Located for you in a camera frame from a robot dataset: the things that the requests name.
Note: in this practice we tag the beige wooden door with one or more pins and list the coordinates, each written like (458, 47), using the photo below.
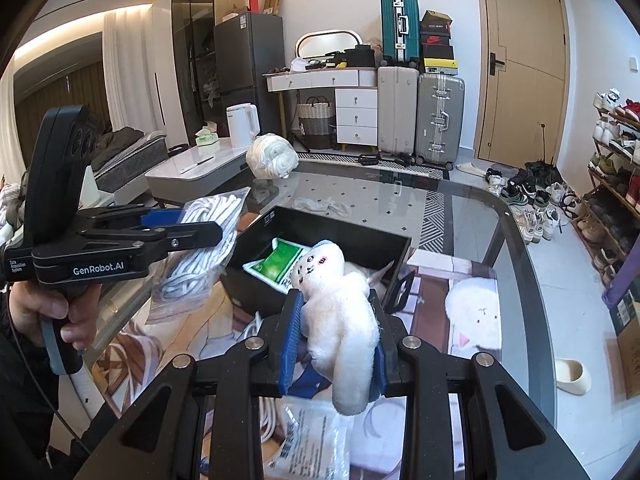
(522, 70)

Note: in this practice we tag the black bag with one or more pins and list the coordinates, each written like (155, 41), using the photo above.
(357, 56)

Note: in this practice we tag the white vanity desk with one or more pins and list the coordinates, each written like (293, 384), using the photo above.
(355, 115)

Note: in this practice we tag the white upright box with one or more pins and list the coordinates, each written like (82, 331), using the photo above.
(89, 190)

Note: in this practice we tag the purple cardboard box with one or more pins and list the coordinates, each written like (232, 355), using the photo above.
(627, 330)

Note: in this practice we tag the bed mattress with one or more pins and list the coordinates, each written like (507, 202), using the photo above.
(140, 160)

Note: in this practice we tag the white printed packet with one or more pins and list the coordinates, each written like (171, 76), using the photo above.
(320, 440)

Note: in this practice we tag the dark tall wardrobe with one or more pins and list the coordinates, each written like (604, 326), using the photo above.
(195, 60)

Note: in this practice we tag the person's left hand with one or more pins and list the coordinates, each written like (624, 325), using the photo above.
(45, 305)

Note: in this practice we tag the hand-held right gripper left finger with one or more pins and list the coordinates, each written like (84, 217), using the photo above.
(292, 345)

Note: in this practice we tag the brown cardboard box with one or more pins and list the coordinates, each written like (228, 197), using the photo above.
(273, 0)

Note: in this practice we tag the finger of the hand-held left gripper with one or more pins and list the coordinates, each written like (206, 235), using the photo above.
(190, 237)
(160, 217)

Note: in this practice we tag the white cloth bundle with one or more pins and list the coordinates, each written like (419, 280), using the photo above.
(272, 156)

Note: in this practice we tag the brown-lid black shoe box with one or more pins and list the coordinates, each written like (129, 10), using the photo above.
(436, 21)

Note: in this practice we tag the white curtain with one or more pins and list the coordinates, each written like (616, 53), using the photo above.
(135, 70)

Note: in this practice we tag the wooden shoe rack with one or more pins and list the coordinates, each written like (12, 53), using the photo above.
(607, 187)

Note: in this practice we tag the green and white packet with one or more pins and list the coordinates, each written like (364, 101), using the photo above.
(277, 265)

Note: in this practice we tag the shoe rack with shoes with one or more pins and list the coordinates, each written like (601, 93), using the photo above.
(617, 135)

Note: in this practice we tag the oval white-framed mirror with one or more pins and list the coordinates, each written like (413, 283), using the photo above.
(325, 42)

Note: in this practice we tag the printed cartoon mat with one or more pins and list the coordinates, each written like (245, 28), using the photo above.
(475, 310)

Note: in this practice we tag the black umbrella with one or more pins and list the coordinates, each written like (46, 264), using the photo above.
(542, 167)

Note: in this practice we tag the white low table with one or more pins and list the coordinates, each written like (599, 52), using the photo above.
(200, 170)

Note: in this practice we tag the grey refrigerator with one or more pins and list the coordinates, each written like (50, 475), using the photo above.
(250, 70)

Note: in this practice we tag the teal suitcase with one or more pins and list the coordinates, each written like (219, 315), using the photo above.
(400, 30)

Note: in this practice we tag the white electric kettle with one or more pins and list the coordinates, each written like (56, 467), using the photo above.
(241, 127)

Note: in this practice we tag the wall switch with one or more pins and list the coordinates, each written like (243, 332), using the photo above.
(634, 62)

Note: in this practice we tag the pile of shoes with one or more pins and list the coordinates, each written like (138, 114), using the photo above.
(535, 210)

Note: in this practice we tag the white plush toy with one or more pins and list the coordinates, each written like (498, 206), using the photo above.
(340, 320)

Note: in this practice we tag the white crumpled cloth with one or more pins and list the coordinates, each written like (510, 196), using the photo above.
(320, 205)

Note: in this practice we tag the yellow and black shoe box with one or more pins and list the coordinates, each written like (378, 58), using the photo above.
(440, 66)

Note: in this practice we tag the green tissue pack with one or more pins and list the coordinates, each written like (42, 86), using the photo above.
(206, 137)

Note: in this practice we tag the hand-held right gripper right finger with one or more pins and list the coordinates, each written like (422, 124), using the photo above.
(382, 370)

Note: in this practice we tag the plain black shoe box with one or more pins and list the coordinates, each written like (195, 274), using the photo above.
(438, 52)

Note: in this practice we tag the person's left forearm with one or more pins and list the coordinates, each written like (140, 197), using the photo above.
(25, 390)

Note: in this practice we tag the dark jacket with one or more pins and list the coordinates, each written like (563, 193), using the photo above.
(117, 142)

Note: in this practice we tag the wicker basket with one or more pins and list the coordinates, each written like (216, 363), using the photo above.
(316, 125)

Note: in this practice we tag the white flat slipper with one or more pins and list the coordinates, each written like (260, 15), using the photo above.
(472, 169)

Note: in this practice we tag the silver suitcase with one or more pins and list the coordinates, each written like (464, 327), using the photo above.
(440, 120)

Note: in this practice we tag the cream clog slipper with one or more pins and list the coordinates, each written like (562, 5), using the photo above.
(571, 376)

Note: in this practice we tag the beige suitcase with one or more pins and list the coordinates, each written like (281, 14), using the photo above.
(397, 110)

